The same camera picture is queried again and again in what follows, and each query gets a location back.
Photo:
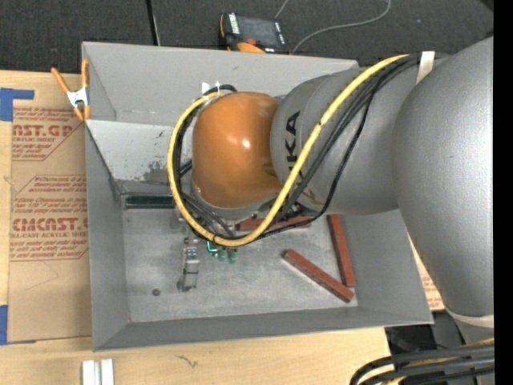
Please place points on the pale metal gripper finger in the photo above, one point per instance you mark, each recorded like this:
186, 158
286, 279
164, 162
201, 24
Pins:
194, 267
183, 281

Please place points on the grey metal bin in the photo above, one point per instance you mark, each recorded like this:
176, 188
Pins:
152, 263

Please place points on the dark green flat block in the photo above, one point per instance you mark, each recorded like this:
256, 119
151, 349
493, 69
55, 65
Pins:
148, 201

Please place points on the red-brown flat block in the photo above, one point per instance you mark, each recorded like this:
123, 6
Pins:
341, 251
250, 225
318, 276

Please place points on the brown cardboard board, red print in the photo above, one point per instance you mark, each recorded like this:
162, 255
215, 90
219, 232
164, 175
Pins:
48, 287

